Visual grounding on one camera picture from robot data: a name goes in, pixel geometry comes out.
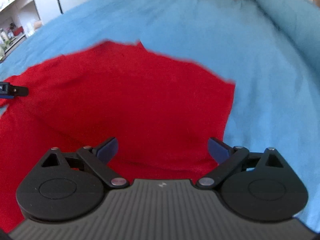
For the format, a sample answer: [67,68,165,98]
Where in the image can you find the red knit sweater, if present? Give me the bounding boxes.
[1,41,235,232]

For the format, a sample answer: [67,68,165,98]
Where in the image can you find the white shelf desk unit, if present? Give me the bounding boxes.
[1,0,62,62]

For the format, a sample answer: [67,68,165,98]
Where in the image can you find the blue bed sheet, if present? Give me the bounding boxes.
[1,0,319,231]

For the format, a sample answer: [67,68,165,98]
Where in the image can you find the rolled blue duvet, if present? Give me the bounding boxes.
[256,0,319,72]

